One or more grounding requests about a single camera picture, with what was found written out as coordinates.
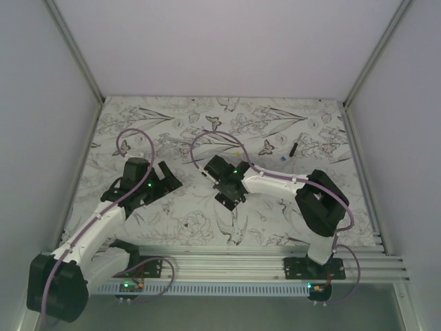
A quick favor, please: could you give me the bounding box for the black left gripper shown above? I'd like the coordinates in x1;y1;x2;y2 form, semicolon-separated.
137;161;181;205

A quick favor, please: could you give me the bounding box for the black fuse box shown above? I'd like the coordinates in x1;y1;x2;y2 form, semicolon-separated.
215;193;246;211

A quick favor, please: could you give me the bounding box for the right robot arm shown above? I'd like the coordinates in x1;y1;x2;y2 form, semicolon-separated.
200;155;349;279

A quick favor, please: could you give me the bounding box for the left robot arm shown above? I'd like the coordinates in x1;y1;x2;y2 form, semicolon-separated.
26;157;182;322

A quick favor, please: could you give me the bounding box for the left controller board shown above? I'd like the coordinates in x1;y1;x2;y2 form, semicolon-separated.
115;281;143;303

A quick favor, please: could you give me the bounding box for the controller board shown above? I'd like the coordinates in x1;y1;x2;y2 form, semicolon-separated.
307;283;333;305
115;281;143;303

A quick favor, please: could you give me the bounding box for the right controller board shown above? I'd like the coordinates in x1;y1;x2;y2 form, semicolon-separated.
307;283;333;305

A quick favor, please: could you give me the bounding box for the black handled screwdriver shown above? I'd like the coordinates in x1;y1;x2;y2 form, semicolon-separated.
289;132;303;158

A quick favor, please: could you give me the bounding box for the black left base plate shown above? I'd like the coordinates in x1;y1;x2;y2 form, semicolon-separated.
112;256;163;279

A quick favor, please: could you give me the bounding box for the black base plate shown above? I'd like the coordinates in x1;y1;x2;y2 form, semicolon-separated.
112;256;163;279
283;257;346;281

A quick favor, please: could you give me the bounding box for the slotted cable duct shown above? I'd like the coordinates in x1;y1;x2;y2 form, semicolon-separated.
94;281;309;297

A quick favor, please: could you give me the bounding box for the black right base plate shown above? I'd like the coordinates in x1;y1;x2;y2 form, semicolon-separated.
283;257;346;281

